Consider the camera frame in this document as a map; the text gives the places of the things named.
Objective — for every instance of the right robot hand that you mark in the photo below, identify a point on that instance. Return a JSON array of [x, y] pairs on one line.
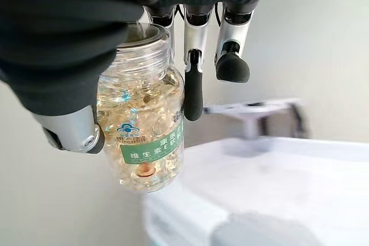
[[72, 27]]

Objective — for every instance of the small yellow round object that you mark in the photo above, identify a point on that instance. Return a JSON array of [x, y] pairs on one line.
[[144, 107]]

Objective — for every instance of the white medical cart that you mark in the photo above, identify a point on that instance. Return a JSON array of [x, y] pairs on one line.
[[274, 185]]

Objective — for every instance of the white accessory shelf with post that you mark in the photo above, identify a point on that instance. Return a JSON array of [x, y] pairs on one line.
[[253, 113]]

